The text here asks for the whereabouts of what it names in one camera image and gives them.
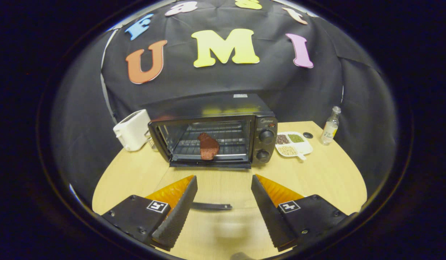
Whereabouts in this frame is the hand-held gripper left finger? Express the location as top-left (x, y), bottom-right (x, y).
top-left (100, 175), bottom-right (198, 251)

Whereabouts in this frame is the clear glass bottle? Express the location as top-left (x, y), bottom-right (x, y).
top-left (320, 106), bottom-right (342, 146)

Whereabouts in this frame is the red meat piece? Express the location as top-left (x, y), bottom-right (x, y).
top-left (198, 133), bottom-right (220, 160)

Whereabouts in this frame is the white divided dish with grains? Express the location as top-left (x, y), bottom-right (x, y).
top-left (275, 131), bottom-right (313, 161)

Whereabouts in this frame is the black toaster oven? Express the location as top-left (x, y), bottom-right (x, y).
top-left (148, 93), bottom-right (278, 211)

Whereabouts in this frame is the white bread toaster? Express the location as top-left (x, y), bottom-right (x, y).
top-left (113, 109), bottom-right (151, 151)

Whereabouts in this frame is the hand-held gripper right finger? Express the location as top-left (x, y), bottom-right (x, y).
top-left (251, 174), bottom-right (357, 252)

